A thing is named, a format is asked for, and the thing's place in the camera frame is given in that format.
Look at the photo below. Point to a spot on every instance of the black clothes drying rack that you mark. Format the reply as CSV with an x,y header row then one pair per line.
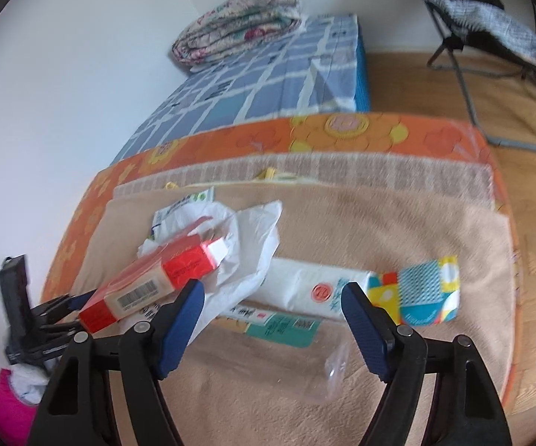
x,y
453,51

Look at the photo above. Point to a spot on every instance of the orange floral mat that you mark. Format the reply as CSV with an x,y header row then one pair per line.
x,y
249,139

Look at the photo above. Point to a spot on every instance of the white cloth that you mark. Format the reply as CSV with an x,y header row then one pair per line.
x,y
31,381
249,241

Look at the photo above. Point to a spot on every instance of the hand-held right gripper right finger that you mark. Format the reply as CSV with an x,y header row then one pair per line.
x,y
363,325

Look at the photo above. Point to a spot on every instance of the colourful patterned packet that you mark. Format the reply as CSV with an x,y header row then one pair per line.
x,y
425,292

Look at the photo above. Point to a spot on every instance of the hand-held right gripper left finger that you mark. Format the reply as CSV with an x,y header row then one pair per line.
x,y
179,325

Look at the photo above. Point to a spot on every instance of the green white flat package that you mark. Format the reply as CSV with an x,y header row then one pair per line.
x,y
281,327

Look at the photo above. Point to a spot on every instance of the blue checked bed sheet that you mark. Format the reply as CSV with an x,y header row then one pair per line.
x,y
272,79

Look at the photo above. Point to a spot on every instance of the beige woven mat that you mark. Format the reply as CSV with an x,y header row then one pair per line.
x,y
365,172

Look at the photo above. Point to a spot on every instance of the clear plastic wrapper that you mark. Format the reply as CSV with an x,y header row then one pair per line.
x,y
335,371

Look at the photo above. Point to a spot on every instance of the white tissue pack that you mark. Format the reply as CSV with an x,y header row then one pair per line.
x,y
295,283

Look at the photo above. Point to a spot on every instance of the white green printed bag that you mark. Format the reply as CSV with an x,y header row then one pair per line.
x,y
175,209

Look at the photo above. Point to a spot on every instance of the folded floral quilt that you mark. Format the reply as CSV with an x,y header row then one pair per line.
x,y
235,23

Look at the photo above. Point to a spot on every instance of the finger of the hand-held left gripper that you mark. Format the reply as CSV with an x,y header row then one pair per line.
x,y
75,301
61,330

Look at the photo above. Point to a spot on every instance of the pink cloth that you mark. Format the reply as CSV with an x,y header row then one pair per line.
x,y
5,409

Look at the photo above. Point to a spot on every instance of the checked chair cushion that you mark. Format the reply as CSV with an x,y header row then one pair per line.
x,y
490,23

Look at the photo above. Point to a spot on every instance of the beige fleece blanket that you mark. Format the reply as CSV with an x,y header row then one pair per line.
x,y
388,223

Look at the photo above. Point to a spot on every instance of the red carton box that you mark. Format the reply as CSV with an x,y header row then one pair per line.
x,y
156,269

